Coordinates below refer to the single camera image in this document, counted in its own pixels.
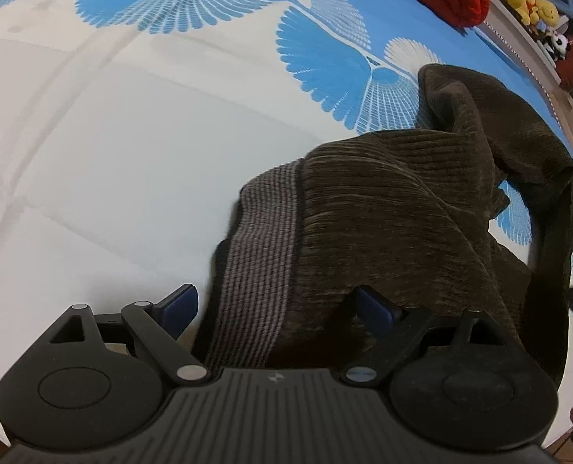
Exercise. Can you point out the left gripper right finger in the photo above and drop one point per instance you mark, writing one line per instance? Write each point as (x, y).
(411, 343)

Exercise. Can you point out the panda plush toy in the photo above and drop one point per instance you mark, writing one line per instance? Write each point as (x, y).
(556, 45)

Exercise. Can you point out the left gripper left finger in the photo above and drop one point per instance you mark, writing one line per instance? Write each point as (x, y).
(134, 345)

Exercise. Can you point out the blue white patterned bedsheet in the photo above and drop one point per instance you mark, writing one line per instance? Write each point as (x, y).
(127, 128)

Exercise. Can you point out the yellow plush toy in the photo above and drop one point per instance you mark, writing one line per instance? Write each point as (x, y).
(541, 14)

